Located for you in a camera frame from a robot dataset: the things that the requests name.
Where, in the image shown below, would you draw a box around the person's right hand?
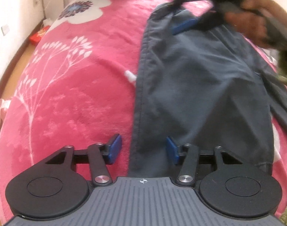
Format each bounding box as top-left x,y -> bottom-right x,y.
225,0 -> 287,50

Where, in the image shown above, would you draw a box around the pink floral blanket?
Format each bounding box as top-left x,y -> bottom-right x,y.
0,0 -> 287,226

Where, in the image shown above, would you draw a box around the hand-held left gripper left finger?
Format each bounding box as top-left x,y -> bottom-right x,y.
43,134 -> 123,186

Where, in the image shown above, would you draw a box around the white bedside cabinet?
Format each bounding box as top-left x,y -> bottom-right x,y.
42,0 -> 64,20

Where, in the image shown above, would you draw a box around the red box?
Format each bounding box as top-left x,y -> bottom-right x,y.
29,26 -> 50,43

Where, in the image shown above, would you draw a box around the dark grey pants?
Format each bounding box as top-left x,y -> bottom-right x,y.
129,1 -> 287,177

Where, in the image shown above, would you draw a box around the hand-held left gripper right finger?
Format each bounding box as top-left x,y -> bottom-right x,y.
166,136 -> 244,186

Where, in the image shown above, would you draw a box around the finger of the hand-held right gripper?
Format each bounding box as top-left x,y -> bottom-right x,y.
171,11 -> 226,35

